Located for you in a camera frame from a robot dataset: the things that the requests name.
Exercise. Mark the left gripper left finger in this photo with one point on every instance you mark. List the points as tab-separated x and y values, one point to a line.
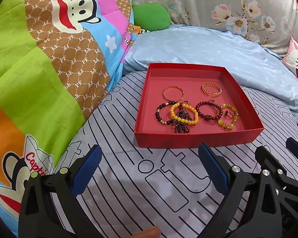
49	206

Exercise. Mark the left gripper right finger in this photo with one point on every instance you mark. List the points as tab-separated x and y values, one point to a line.
262	215

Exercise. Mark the purple garnet bead strand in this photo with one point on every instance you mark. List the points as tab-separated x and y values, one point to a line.
180	126

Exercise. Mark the gold woven cuff bangle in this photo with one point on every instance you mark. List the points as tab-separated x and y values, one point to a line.
211	89

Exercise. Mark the red shallow cardboard box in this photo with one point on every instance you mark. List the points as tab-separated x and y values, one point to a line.
232	120

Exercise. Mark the thin gold bangle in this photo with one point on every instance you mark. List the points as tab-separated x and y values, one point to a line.
173	93

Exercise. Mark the left hand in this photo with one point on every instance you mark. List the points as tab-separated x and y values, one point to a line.
152	232

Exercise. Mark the grey striped bed cover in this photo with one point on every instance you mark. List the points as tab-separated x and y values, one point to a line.
136	188

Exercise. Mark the pink cartoon face cushion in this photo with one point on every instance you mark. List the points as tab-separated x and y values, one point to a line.
290	60

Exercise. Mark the light blue pillow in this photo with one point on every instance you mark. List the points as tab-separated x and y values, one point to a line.
248	62

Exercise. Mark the grey floral pillow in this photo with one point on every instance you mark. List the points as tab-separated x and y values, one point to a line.
270	23

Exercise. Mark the colourful cartoon monkey quilt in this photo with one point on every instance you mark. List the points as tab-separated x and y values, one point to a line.
58	60

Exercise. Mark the green plush cushion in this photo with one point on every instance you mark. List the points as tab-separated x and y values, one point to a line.
151	16

